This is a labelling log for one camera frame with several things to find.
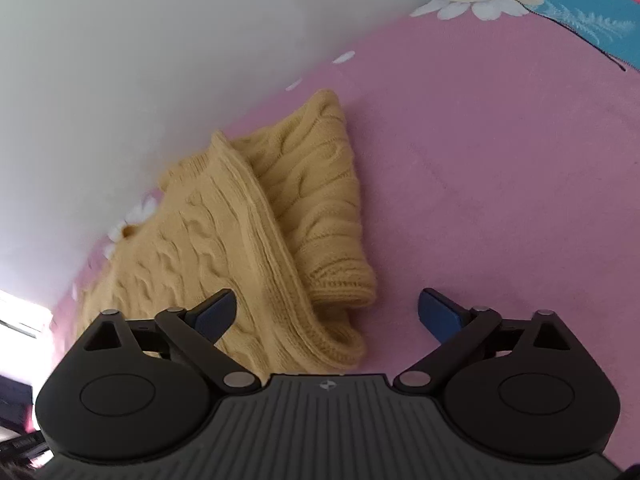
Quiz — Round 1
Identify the yellow cable-knit cardigan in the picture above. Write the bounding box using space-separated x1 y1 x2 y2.
76 90 376 378

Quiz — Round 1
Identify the pink floral bed sheet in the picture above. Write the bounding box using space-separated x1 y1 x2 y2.
46 0 640 376

